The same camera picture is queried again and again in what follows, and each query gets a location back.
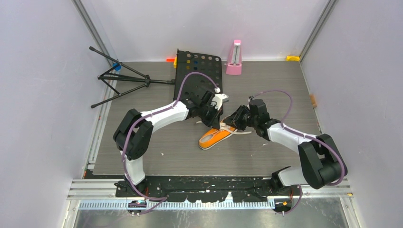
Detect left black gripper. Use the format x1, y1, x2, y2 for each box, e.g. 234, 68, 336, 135
198, 103, 222, 130

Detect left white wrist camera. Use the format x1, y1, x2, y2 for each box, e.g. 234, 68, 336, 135
211, 87, 229, 110

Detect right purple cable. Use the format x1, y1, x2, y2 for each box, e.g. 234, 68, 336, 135
249, 90, 347, 216

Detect black tripod stand legs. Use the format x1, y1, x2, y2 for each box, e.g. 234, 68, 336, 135
89, 46, 175, 109

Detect blue clip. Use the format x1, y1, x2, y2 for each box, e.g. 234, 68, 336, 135
113, 63, 122, 71

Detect orange canvas sneaker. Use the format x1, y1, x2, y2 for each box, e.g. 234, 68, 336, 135
198, 135, 232, 150

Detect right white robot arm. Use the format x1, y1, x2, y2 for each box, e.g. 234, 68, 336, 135
223, 99, 348, 195

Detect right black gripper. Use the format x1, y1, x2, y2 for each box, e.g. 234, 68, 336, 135
223, 104, 258, 131

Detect purple cable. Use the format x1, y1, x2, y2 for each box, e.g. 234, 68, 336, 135
121, 72, 221, 216
249, 90, 347, 216

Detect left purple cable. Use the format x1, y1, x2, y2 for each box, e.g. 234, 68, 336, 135
121, 72, 221, 216

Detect yellow corner block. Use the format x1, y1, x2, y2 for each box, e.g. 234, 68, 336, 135
286, 56, 300, 62

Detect aluminium frame rail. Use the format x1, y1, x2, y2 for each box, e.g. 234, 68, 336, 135
67, 179, 353, 213

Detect white shoelace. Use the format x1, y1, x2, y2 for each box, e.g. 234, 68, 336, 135
203, 120, 252, 138

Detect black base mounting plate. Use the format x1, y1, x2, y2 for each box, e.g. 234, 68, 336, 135
115, 176, 299, 203

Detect yellow orange toy block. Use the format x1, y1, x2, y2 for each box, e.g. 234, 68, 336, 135
166, 57, 177, 69

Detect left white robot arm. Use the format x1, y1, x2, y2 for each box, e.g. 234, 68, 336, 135
113, 91, 229, 197

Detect pink metronome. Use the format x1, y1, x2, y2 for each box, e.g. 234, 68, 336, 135
226, 39, 242, 76

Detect black perforated music stand desk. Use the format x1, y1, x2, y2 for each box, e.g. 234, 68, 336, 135
173, 50, 224, 101

